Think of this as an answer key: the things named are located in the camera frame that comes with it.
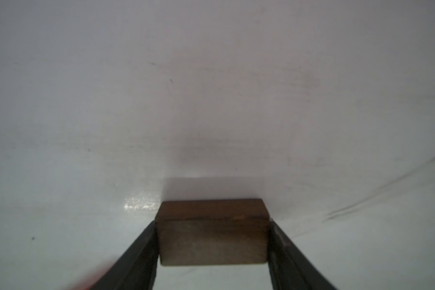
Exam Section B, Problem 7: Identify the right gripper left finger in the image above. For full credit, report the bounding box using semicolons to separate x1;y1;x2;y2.
90;222;159;290

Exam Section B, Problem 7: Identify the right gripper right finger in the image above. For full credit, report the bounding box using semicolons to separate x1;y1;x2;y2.
268;221;337;290

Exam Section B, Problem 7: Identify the brown wood block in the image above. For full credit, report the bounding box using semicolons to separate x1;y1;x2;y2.
155;199;270;267

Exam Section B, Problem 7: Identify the red wood block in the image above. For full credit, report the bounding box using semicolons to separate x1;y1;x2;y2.
66;262;114;290

